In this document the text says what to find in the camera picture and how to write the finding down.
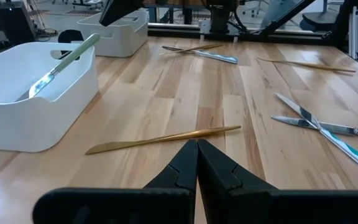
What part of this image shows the floor cable bundle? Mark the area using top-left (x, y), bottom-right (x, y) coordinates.
top-left (35, 27), bottom-right (59, 43)

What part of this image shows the white plastic bin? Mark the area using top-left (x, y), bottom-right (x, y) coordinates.
top-left (0, 42), bottom-right (100, 153)

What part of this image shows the blue striped handle knife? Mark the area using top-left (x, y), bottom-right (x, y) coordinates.
top-left (274, 92), bottom-right (358, 180)
top-left (162, 45), bottom-right (239, 65)

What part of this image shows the black equipment case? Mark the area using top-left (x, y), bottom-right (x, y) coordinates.
top-left (0, 1), bottom-right (37, 47)

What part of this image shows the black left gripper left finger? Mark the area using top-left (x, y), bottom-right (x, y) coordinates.
top-left (32, 139), bottom-right (199, 224)

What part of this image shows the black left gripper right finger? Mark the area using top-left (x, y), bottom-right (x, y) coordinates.
top-left (197, 139), bottom-right (358, 224)

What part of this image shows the light grey plastic bin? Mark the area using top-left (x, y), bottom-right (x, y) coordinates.
top-left (76, 10), bottom-right (149, 58)

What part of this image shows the black round chair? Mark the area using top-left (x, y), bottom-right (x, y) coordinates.
top-left (57, 29), bottom-right (85, 60)

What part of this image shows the wooden chopstick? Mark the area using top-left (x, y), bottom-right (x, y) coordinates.
top-left (159, 43), bottom-right (224, 57)

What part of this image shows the silver aluminium post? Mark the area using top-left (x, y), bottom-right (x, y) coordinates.
top-left (348, 5), bottom-right (358, 60)

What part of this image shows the dark office chair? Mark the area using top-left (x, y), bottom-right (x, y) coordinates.
top-left (299, 0), bottom-right (343, 32)

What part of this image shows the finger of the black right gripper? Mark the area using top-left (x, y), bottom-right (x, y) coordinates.
top-left (99, 0), bottom-right (145, 27)

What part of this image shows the green-handled table knife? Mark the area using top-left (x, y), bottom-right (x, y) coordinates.
top-left (15, 33), bottom-right (101, 103)
top-left (270, 115), bottom-right (358, 141)

